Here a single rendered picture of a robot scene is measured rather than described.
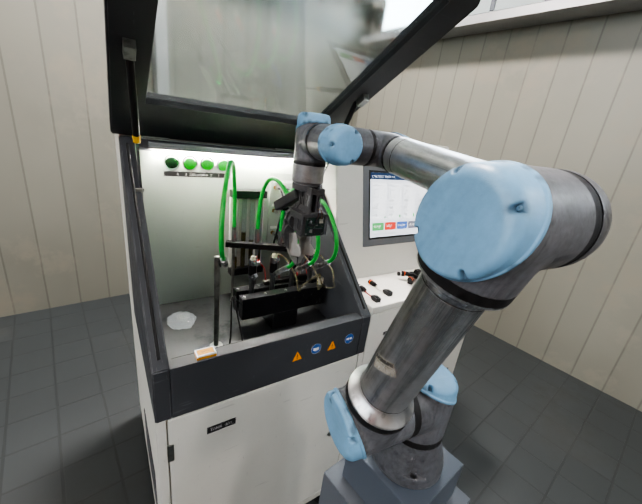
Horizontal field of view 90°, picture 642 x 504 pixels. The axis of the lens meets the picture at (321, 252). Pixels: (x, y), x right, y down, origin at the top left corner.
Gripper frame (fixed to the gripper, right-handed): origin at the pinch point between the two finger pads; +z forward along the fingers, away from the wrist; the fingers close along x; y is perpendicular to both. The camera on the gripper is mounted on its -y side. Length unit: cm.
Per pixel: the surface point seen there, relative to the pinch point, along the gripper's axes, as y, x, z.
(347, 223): -30, 40, 1
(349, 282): -12.4, 31.1, 17.8
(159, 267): -56, -26, 23
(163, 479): -2, -34, 64
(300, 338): -2.3, 6.0, 28.3
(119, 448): -70, -46, 122
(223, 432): -2, -17, 55
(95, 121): -231, -41, -21
